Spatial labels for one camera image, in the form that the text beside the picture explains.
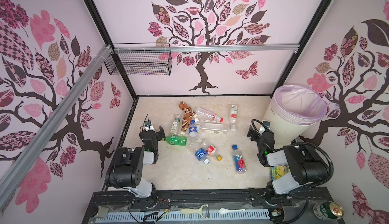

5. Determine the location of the green plastic soda bottle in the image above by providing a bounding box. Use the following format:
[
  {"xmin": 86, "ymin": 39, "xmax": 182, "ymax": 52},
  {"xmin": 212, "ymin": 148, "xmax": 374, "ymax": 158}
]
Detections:
[{"xmin": 164, "ymin": 135, "xmax": 187, "ymax": 147}]

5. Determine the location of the green white label bottle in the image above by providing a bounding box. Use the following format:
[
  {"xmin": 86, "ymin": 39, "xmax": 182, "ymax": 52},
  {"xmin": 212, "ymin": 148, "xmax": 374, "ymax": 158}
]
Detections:
[{"xmin": 170, "ymin": 114, "xmax": 181, "ymax": 135}]

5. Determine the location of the blue label Fiji bottle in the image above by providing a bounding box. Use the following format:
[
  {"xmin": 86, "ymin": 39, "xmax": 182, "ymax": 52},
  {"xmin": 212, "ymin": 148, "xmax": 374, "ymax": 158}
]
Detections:
[{"xmin": 232, "ymin": 145, "xmax": 247, "ymax": 173}]

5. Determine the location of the blue label crushed bottle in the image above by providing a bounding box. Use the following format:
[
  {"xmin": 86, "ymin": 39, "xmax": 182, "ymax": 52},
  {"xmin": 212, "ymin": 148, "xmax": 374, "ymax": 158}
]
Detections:
[{"xmin": 194, "ymin": 148, "xmax": 210, "ymax": 165}]

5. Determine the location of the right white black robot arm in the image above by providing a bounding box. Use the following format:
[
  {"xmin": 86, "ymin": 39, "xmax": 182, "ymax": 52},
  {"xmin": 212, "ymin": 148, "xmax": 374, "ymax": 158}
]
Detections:
[{"xmin": 247, "ymin": 120, "xmax": 334, "ymax": 205}]

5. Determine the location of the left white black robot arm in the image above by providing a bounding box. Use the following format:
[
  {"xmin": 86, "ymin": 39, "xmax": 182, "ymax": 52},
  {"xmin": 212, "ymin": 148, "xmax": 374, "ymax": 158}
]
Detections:
[{"xmin": 105, "ymin": 126, "xmax": 165, "ymax": 201}]

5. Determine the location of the cream trash bin purple liner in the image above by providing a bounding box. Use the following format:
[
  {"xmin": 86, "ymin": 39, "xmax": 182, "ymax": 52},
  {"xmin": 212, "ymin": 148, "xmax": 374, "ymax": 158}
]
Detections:
[{"xmin": 263, "ymin": 85, "xmax": 327, "ymax": 149}]

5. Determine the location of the blue cap small water bottle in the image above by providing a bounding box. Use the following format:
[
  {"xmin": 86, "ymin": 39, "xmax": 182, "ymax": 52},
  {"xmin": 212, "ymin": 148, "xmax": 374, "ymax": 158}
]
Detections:
[{"xmin": 188, "ymin": 120, "xmax": 198, "ymax": 141}]

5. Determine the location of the clear crushed bottle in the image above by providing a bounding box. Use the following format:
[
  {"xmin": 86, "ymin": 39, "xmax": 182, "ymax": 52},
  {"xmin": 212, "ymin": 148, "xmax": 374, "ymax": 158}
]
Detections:
[{"xmin": 188, "ymin": 139, "xmax": 202, "ymax": 153}]

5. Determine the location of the white red label bottle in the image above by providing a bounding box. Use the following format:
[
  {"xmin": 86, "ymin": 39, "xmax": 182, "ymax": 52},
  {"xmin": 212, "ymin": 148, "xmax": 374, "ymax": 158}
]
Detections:
[{"xmin": 230, "ymin": 105, "xmax": 238, "ymax": 132}]

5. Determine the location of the clear rectangular green label bottle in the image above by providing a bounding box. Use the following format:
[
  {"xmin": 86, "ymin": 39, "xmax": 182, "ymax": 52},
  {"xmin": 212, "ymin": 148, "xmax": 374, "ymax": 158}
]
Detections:
[{"xmin": 195, "ymin": 118, "xmax": 229, "ymax": 135}]

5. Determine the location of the green snack packet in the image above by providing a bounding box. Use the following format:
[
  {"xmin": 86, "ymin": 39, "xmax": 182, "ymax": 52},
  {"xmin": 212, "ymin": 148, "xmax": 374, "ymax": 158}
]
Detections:
[{"xmin": 269, "ymin": 165, "xmax": 290, "ymax": 180}]

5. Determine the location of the red label yellow cap bottle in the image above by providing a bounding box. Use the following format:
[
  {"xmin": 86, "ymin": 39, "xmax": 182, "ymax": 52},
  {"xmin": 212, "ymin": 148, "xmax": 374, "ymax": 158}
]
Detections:
[{"xmin": 201, "ymin": 139, "xmax": 222, "ymax": 161}]

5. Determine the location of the clear bottle red cap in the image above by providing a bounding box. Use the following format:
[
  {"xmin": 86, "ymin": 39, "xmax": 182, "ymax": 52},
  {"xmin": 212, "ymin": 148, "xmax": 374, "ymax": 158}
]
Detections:
[{"xmin": 196, "ymin": 107, "xmax": 224, "ymax": 123}]

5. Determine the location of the cream vegetable peeler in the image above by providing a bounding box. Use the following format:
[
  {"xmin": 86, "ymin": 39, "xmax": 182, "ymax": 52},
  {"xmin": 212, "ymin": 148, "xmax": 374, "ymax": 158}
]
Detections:
[{"xmin": 180, "ymin": 204, "xmax": 210, "ymax": 219}]

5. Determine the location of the white plastic spoon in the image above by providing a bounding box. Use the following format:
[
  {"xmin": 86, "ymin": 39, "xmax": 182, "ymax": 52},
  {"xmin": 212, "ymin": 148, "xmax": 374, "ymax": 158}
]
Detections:
[{"xmin": 219, "ymin": 208, "xmax": 246, "ymax": 215}]

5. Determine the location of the green beverage can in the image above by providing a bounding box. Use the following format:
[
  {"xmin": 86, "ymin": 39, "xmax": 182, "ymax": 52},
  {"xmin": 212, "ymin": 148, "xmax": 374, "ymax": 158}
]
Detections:
[{"xmin": 313, "ymin": 201, "xmax": 344, "ymax": 221}]

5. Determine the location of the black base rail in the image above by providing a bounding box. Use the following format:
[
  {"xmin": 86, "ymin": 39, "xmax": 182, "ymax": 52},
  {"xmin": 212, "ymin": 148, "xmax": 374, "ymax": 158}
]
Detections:
[{"xmin": 90, "ymin": 187, "xmax": 335, "ymax": 209}]

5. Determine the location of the black wire wall basket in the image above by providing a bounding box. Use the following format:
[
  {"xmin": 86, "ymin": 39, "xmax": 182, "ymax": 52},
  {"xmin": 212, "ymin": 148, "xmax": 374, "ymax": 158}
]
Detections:
[{"xmin": 104, "ymin": 42, "xmax": 173, "ymax": 76}]

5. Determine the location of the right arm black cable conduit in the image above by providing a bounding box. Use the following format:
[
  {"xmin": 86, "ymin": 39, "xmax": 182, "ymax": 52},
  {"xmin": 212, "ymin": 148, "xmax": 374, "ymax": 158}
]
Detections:
[{"xmin": 251, "ymin": 119, "xmax": 334, "ymax": 188}]

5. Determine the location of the white slotted cable duct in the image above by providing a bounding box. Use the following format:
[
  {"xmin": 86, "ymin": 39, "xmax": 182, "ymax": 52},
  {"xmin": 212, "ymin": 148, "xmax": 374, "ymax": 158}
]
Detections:
[{"xmin": 94, "ymin": 209, "xmax": 270, "ymax": 224}]

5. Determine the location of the aluminium frame bar back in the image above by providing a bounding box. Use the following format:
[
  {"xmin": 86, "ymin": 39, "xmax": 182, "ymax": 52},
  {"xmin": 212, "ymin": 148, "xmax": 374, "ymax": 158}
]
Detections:
[{"xmin": 114, "ymin": 44, "xmax": 300, "ymax": 53}]

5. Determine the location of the aluminium frame bar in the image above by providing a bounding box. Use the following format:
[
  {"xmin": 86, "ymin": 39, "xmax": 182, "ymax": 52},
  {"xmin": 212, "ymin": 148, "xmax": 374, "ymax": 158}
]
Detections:
[
  {"xmin": 114, "ymin": 44, "xmax": 300, "ymax": 53},
  {"xmin": 1, "ymin": 45, "xmax": 112, "ymax": 208}
]

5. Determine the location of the aluminium frame bar left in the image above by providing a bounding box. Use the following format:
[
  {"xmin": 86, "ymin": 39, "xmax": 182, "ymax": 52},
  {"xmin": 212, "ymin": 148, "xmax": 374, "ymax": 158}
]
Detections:
[{"xmin": 1, "ymin": 45, "xmax": 112, "ymax": 208}]

